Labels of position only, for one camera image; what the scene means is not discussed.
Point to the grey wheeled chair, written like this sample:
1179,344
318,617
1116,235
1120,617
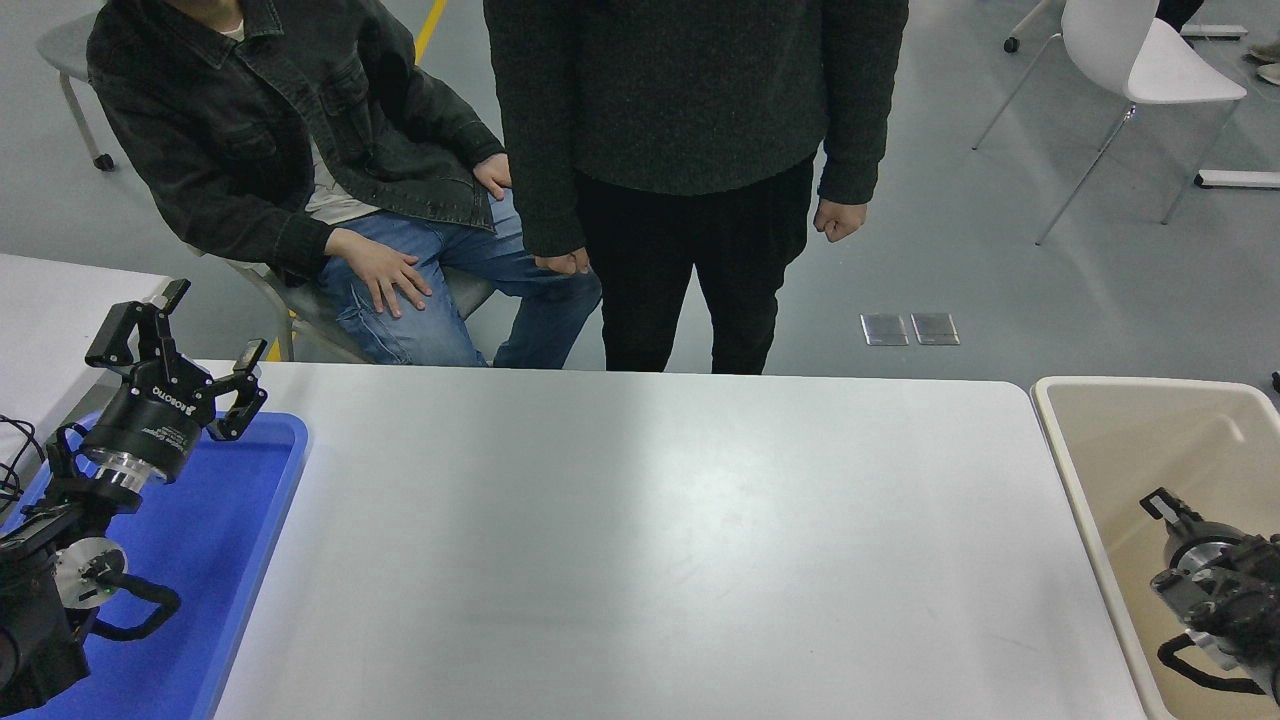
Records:
70,45

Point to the white caster chair base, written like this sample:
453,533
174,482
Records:
1012,43

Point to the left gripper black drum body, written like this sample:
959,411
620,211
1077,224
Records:
150,425

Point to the blue plastic tray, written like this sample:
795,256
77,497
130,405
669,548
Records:
220,560

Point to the seated person's left hand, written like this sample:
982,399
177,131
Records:
493,175

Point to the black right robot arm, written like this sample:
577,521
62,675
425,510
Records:
1235,600

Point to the seated person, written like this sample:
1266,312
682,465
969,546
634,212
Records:
250,120

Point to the standing person's left hand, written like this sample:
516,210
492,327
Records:
838,220

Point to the seated person's right hand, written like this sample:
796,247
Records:
380,270

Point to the white shell chair metal legs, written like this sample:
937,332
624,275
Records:
1150,70

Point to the silver floor outlet plate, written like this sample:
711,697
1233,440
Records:
935,328
884,329

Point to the seated person's wheeled chair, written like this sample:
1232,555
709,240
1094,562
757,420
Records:
470,295

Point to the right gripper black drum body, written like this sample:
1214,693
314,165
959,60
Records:
1200,532

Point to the person's pale shoe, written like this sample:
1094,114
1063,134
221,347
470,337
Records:
1270,74
1265,52

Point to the standing person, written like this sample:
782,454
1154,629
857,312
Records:
690,100

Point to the standing person's right hand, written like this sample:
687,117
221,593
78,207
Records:
563,262

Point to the large pale plastic bin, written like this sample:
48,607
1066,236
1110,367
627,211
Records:
1130,450

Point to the white floor bar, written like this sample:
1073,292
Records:
1240,180
1212,31

